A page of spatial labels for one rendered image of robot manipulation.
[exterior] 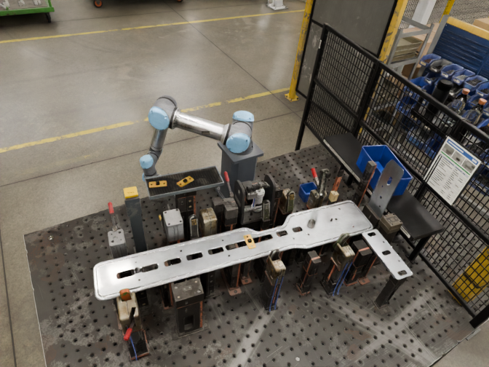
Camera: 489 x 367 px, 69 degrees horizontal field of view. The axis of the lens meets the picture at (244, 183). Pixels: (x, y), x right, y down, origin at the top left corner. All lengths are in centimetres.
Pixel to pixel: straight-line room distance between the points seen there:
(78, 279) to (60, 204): 150
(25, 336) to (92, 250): 88
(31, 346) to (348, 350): 192
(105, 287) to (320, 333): 102
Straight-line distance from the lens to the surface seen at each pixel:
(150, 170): 217
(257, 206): 187
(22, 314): 292
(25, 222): 345
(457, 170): 202
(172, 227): 167
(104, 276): 168
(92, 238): 224
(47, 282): 211
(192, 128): 188
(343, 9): 416
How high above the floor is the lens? 237
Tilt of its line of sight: 43 degrees down
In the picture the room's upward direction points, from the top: 7 degrees clockwise
